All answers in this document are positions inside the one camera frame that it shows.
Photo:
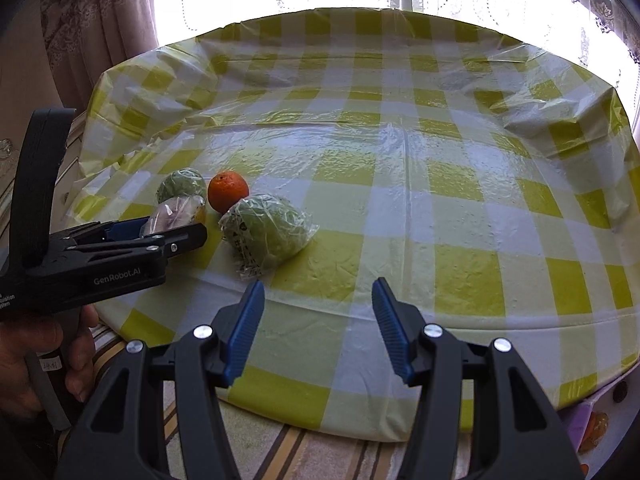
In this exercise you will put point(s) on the striped fabric seat cover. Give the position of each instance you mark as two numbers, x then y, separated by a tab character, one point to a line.
264	449

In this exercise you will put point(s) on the dark dried fruit front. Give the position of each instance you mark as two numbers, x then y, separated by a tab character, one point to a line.
620	392

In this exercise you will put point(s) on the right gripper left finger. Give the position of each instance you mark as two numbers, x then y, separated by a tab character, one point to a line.
121	433

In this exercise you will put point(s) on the green fruit large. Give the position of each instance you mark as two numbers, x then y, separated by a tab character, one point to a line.
264	231

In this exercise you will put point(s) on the large plastic orange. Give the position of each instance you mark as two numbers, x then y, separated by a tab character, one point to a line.
595	431

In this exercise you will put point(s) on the yellow checkered plastic tablecloth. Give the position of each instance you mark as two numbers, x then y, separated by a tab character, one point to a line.
494	185

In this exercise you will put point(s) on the purple cardboard box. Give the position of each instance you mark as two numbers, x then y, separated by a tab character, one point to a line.
617	455

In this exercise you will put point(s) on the person's left hand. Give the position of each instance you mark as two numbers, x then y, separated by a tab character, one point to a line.
19	338

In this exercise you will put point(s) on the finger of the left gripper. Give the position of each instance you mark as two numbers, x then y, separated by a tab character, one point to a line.
144	257
101	232

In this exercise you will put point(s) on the hidden orange tangerine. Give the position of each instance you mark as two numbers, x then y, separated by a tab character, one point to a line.
225	190

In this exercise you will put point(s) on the pink patterned curtain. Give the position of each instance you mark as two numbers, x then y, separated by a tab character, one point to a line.
84	38

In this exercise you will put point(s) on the green fruit small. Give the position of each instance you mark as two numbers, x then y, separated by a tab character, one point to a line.
181	182

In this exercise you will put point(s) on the yellow halved fruit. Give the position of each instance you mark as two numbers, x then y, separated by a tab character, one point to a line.
175	213

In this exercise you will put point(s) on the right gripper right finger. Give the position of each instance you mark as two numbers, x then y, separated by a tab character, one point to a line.
516	432

